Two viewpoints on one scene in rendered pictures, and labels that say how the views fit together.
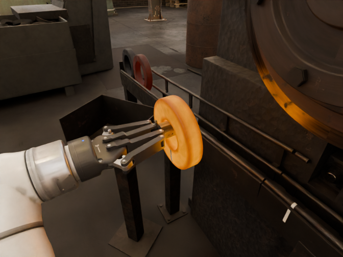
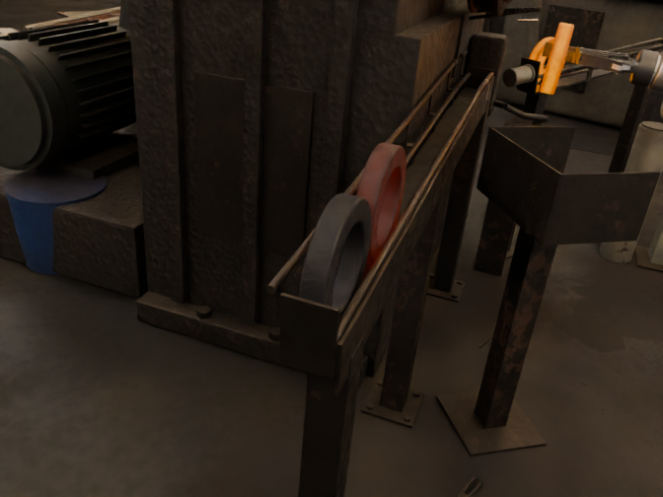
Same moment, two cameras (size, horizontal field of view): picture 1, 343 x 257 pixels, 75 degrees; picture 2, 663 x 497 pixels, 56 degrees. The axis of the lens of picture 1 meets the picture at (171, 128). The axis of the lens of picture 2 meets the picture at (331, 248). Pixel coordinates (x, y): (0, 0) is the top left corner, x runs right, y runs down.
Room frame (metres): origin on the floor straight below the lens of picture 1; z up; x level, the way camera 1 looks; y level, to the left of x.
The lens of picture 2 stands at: (1.75, 0.74, 1.07)
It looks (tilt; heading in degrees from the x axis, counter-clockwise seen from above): 28 degrees down; 227
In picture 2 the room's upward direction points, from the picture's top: 5 degrees clockwise
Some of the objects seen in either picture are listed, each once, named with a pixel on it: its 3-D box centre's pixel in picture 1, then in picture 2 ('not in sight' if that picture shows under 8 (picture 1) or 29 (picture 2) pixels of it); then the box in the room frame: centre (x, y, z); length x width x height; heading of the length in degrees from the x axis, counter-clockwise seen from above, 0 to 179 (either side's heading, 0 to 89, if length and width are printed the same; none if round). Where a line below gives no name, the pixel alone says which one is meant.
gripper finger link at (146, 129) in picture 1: (132, 137); (600, 60); (0.35, 0.08, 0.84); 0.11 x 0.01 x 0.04; 120
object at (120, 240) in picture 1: (124, 186); (526, 305); (0.64, 0.20, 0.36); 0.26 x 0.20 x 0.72; 63
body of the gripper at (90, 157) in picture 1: (99, 153); (631, 65); (0.31, 0.13, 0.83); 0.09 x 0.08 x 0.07; 119
